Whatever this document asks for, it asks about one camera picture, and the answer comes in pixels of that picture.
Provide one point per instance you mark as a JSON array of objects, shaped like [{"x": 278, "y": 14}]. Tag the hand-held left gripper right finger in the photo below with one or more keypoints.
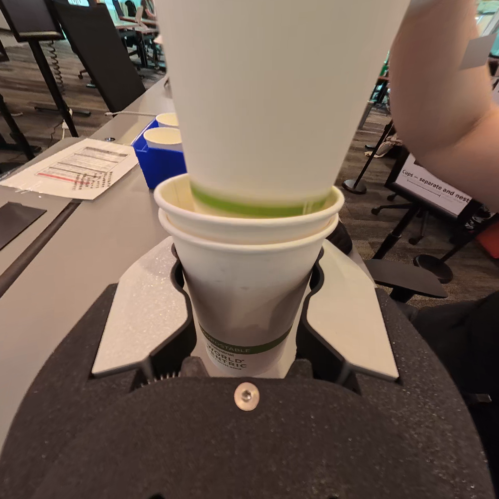
[{"x": 351, "y": 315}]

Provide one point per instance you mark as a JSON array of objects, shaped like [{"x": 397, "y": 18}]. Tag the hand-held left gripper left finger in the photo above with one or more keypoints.
[{"x": 144, "y": 312}]

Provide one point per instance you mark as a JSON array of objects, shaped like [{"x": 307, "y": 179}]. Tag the stack of white paper cups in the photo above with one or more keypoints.
[{"x": 249, "y": 292}]

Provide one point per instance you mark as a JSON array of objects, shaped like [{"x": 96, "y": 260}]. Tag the blue plastic bin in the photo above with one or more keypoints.
[{"x": 160, "y": 167}]

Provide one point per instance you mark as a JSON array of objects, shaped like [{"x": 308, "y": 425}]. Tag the person's right forearm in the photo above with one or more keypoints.
[{"x": 436, "y": 97}]

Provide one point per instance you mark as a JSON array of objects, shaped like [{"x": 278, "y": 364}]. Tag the black chair armrest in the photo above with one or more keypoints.
[{"x": 405, "y": 280}]

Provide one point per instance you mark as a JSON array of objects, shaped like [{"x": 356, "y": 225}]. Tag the black rounded mesh object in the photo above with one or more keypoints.
[{"x": 341, "y": 237}]

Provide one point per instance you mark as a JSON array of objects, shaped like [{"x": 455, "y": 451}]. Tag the person's dark clothing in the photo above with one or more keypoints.
[{"x": 460, "y": 343}]

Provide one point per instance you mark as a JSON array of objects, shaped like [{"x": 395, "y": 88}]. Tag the black office chair base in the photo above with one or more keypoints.
[{"x": 401, "y": 208}]

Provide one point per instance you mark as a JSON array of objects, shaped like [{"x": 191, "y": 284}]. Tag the black framed white sign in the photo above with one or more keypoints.
[{"x": 432, "y": 187}]

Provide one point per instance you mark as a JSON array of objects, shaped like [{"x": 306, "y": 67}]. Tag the orange bag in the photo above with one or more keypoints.
[{"x": 489, "y": 239}]

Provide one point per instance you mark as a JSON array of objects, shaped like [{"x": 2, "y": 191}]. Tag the laminated printed paper sheet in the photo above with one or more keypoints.
[{"x": 78, "y": 167}]

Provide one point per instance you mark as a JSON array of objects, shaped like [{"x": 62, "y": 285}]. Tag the white bag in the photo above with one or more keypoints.
[{"x": 386, "y": 147}]

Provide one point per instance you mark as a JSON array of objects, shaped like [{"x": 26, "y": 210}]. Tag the black monitor floor stand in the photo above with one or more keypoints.
[{"x": 62, "y": 110}]

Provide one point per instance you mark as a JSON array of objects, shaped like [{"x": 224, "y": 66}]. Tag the black divider panel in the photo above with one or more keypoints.
[{"x": 101, "y": 58}]

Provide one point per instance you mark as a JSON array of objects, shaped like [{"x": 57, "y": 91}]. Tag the black stanchion post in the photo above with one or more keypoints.
[
  {"x": 432, "y": 267},
  {"x": 353, "y": 186}
]

